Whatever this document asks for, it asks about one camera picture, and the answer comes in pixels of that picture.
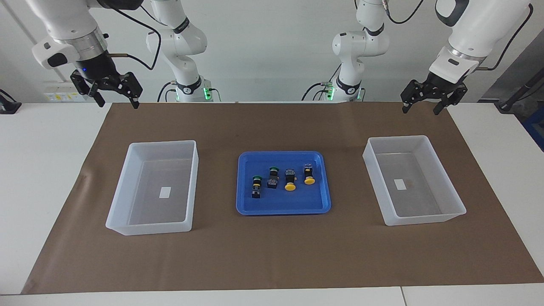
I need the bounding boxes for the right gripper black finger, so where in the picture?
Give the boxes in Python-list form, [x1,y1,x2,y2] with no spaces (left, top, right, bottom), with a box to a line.
[70,70,106,108]
[119,72,143,109]

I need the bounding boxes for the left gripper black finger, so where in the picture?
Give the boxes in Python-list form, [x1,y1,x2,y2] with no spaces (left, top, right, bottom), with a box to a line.
[401,79,428,114]
[433,83,468,115]

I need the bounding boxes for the black stand pole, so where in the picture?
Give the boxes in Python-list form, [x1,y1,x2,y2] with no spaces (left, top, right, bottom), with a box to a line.
[495,70,544,113]

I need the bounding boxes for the black clamp device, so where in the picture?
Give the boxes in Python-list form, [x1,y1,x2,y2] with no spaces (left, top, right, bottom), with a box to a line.
[0,88,22,114]

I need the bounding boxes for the blue crate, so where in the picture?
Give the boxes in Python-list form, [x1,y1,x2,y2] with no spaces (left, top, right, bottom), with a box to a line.
[522,111,544,152]

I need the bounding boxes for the translucent white plastic box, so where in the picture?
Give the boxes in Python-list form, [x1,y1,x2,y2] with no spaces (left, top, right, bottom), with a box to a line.
[363,135,467,226]
[105,140,199,236]

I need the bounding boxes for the blue plastic tray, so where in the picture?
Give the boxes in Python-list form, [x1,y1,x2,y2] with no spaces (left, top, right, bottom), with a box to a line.
[236,151,332,215]

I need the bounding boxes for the brown paper table mat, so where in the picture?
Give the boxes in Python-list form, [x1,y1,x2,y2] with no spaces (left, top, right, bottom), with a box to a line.
[21,101,544,295]

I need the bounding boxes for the black base cable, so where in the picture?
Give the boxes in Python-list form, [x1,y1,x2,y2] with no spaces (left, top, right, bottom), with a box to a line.
[156,81,178,102]
[301,82,336,102]

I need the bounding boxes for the white wall socket strip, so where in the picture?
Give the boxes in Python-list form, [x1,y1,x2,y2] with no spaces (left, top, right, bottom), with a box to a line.
[45,83,92,102]

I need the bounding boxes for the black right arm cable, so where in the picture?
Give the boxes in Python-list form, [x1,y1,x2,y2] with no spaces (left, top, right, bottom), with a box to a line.
[104,4,162,71]

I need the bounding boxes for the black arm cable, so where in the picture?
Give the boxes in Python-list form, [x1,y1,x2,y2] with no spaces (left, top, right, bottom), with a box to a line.
[104,4,162,71]
[382,0,534,71]

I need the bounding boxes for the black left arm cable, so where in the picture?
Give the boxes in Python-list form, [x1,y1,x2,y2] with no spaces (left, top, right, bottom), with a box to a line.
[382,0,534,71]

